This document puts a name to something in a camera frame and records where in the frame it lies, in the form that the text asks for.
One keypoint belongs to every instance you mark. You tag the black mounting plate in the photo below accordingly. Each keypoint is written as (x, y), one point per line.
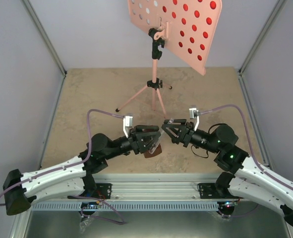
(103, 191)
(208, 191)

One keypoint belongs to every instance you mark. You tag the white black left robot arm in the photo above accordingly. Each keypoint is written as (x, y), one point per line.
(73, 177)

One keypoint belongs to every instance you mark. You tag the aluminium corner frame post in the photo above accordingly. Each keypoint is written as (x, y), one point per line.
(249, 76)
(37, 23)

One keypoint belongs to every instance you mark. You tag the brown wooden metronome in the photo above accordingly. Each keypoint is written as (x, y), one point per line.
(153, 141)

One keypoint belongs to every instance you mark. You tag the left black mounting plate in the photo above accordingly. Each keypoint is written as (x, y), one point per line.
(103, 191)

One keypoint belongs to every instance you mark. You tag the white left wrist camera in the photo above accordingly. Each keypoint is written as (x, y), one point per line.
(127, 124)

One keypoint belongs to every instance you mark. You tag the aluminium right corner frame post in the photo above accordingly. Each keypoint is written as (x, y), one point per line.
(249, 76)

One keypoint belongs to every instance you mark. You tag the clear plastic metronome cover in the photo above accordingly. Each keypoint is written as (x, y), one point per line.
(156, 147)

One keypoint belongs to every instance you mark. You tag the clear plastic bag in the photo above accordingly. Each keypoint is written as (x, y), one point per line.
(85, 223)

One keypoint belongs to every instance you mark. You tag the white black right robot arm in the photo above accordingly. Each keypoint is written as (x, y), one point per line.
(237, 162)

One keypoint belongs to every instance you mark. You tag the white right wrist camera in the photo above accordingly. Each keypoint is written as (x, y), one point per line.
(194, 114)

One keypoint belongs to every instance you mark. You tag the aluminium left corner frame post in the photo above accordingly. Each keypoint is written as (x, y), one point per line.
(37, 23)

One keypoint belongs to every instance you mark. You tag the pink music stand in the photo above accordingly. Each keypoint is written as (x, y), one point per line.
(184, 27)

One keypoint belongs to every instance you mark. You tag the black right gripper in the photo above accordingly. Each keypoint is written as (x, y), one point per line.
(180, 132)

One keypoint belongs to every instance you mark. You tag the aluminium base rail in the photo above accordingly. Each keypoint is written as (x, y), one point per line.
(169, 187)

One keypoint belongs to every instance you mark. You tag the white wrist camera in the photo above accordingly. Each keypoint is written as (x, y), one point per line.
(194, 114)
(127, 124)

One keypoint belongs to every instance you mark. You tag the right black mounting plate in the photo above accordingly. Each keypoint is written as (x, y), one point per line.
(208, 191)

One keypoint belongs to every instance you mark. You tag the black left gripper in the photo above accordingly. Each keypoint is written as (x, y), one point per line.
(137, 140)

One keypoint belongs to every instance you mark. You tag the grey slotted cable duct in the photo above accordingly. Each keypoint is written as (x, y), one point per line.
(122, 206)

